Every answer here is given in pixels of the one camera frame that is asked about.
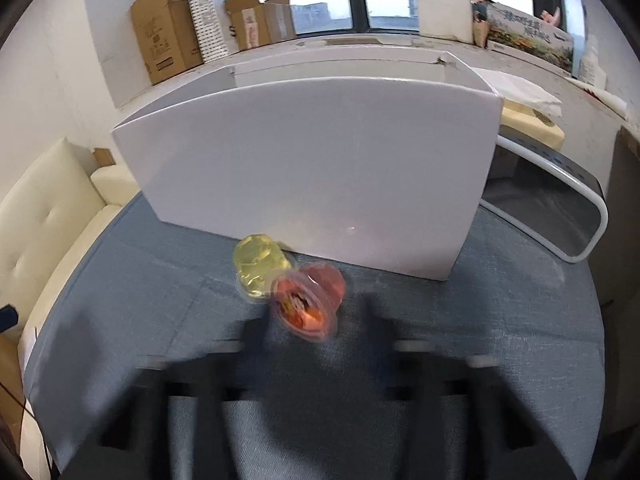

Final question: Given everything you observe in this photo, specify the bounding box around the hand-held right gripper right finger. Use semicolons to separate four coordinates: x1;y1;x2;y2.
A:
350;295;591;480

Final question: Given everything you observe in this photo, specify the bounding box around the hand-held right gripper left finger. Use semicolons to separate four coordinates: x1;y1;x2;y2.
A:
60;310;281;480

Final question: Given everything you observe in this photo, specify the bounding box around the red jelly cup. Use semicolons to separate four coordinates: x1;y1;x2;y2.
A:
270;261;347;339

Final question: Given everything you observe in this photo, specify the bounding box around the yellow jelly cup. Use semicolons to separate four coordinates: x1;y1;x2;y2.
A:
232;233;296;307

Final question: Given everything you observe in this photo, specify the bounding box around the white plastic bin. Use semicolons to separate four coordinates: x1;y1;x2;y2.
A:
111;51;505;282

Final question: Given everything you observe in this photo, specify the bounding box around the grey table cloth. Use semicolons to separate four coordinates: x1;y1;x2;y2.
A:
22;190;608;480

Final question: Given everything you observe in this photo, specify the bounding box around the cream sofa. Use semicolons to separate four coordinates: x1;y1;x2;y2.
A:
0;137;141;343

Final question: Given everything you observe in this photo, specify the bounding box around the dark brown cabinet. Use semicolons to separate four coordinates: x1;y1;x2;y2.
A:
597;125;640;306

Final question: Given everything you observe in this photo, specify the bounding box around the cream box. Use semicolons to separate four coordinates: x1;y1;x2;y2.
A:
500;102;566;150

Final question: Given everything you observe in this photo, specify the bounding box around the white plastic bag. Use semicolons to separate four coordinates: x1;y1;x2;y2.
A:
470;66;563;111

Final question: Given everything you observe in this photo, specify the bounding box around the white tube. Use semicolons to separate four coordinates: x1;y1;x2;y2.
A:
582;85;628;120

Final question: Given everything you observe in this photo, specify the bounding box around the tall cardboard box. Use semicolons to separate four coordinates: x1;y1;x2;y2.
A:
131;0;204;86

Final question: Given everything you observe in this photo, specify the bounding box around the landscape printed box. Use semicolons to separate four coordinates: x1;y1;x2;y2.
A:
486;2;575;73

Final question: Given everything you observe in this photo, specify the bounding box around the open small cardboard box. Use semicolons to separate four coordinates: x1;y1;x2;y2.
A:
224;0;297;52

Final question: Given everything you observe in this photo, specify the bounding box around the white dotted paper bag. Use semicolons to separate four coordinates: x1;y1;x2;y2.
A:
184;0;258;63

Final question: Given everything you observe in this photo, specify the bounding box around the white foam box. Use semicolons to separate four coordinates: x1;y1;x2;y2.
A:
415;0;475;45

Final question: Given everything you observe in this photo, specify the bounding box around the black cable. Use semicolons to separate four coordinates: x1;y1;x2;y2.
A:
0;380;56;476

